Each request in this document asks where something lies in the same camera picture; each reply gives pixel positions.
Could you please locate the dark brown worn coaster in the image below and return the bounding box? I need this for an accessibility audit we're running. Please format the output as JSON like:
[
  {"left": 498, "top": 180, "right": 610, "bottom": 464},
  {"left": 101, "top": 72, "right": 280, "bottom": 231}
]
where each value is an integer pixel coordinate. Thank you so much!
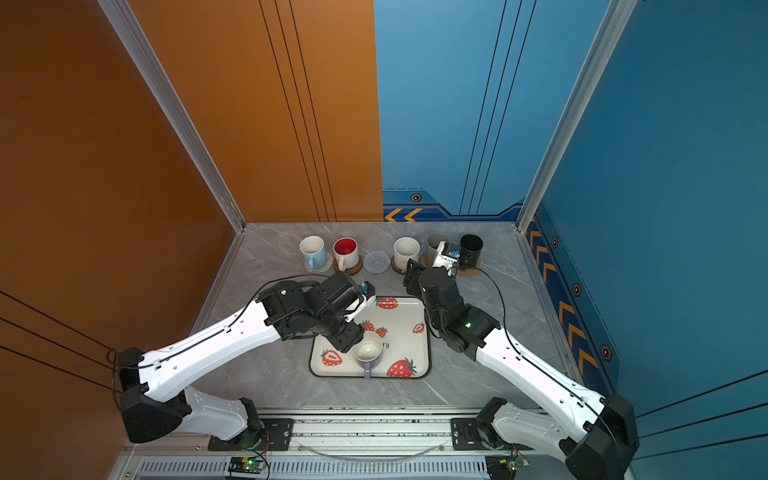
[{"left": 390, "top": 256, "right": 421, "bottom": 275}]

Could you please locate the paw shaped wooden coaster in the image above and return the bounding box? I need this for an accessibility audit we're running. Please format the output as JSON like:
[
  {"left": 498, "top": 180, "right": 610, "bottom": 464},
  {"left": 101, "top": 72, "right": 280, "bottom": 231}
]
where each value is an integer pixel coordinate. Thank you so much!
[{"left": 457, "top": 266, "right": 481, "bottom": 278}]

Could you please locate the grey mug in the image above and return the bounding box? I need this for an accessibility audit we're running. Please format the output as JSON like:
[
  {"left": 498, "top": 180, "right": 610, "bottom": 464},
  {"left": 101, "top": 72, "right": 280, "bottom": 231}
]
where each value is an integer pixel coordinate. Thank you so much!
[{"left": 425, "top": 233, "right": 449, "bottom": 266}]

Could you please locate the black mug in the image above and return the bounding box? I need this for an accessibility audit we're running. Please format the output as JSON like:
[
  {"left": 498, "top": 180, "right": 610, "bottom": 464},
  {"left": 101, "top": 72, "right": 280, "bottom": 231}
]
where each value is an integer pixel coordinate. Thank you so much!
[{"left": 459, "top": 234, "right": 484, "bottom": 270}]

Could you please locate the blue grey woven coaster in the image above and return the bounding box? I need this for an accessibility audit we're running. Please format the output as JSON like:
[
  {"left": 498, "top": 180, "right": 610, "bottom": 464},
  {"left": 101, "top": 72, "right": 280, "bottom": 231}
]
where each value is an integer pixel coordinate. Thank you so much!
[{"left": 363, "top": 250, "right": 391, "bottom": 275}]

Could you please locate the light blue mug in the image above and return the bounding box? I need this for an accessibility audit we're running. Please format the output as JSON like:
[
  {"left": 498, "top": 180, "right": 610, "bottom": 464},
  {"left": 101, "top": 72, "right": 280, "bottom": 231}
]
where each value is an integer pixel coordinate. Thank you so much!
[{"left": 299, "top": 235, "right": 326, "bottom": 262}]

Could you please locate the light brown wooden coaster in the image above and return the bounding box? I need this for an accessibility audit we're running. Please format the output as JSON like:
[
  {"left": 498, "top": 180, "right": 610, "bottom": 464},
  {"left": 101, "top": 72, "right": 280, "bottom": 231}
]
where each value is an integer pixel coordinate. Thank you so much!
[{"left": 332, "top": 259, "right": 363, "bottom": 276}]

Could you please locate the red interior white mug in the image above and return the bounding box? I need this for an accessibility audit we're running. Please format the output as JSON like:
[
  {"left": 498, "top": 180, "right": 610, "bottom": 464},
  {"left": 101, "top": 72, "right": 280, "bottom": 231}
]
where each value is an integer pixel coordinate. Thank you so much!
[{"left": 333, "top": 237, "right": 360, "bottom": 271}]

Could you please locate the white purple handled mug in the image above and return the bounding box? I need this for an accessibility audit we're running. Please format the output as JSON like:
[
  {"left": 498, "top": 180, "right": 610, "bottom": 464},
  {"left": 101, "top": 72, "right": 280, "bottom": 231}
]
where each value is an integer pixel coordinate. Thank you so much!
[{"left": 351, "top": 331, "right": 383, "bottom": 380}]

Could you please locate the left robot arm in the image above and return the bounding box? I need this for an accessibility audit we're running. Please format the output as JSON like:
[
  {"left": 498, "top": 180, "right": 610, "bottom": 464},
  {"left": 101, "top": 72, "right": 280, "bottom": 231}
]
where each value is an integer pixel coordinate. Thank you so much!
[{"left": 114, "top": 272, "right": 376, "bottom": 450}]

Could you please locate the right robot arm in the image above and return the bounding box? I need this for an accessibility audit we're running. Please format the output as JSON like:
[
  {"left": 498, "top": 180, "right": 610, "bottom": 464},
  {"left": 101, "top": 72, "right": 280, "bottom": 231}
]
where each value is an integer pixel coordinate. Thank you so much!
[{"left": 403, "top": 261, "right": 639, "bottom": 479}]

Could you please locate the white strawberry serving tray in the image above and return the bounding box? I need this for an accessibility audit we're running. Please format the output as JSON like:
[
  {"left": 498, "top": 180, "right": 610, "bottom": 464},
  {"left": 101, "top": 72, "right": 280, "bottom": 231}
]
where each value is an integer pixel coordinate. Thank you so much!
[{"left": 309, "top": 297, "right": 431, "bottom": 380}]

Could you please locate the left green circuit board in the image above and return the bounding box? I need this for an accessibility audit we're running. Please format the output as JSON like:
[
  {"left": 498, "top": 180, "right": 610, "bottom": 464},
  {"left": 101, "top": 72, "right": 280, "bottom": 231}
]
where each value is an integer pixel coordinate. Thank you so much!
[{"left": 227, "top": 456, "right": 269, "bottom": 479}]

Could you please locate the green circuit board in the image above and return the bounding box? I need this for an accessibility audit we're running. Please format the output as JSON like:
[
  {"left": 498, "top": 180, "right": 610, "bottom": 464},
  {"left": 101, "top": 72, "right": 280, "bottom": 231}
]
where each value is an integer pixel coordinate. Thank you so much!
[
  {"left": 227, "top": 456, "right": 269, "bottom": 479},
  {"left": 485, "top": 456, "right": 530, "bottom": 480}
]

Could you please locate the right green circuit board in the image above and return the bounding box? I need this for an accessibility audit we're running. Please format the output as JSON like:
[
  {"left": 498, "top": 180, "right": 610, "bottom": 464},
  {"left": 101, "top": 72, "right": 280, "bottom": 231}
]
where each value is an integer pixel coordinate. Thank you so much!
[{"left": 485, "top": 456, "right": 530, "bottom": 480}]

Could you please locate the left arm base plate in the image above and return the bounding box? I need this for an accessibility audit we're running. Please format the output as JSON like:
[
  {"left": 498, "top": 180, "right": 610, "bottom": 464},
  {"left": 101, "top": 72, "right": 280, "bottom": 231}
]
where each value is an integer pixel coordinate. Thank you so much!
[{"left": 208, "top": 418, "right": 294, "bottom": 453}]

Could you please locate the aluminium front rail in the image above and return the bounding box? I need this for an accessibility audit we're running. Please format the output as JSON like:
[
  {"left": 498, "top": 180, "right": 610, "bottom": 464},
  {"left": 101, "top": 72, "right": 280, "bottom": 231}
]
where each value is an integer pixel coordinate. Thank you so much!
[{"left": 137, "top": 404, "right": 577, "bottom": 457}]

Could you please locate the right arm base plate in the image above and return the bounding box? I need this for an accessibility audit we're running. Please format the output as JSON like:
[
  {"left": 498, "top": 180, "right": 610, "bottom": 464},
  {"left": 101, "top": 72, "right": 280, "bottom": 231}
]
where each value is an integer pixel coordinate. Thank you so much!
[{"left": 450, "top": 418, "right": 503, "bottom": 451}]

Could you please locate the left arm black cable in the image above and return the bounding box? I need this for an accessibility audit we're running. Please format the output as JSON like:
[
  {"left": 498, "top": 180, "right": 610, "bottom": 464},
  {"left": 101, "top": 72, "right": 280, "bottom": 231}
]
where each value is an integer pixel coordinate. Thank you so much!
[{"left": 106, "top": 274, "right": 325, "bottom": 397}]

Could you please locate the right aluminium corner post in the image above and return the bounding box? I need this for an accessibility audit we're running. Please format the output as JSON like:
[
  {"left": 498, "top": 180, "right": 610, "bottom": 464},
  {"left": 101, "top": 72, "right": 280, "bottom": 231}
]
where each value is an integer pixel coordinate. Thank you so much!
[{"left": 515, "top": 0, "right": 637, "bottom": 234}]

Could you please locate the aluminium corner post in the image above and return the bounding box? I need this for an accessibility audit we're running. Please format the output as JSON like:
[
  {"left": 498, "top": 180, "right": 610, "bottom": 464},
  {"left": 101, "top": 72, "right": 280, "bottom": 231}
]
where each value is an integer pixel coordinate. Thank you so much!
[
  {"left": 515, "top": 0, "right": 637, "bottom": 234},
  {"left": 98, "top": 0, "right": 246, "bottom": 234}
]

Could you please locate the left aluminium corner post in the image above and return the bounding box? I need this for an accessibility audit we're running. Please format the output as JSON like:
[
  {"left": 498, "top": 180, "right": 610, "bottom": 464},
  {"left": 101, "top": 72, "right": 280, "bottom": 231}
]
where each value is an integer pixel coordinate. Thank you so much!
[{"left": 98, "top": 0, "right": 246, "bottom": 234}]

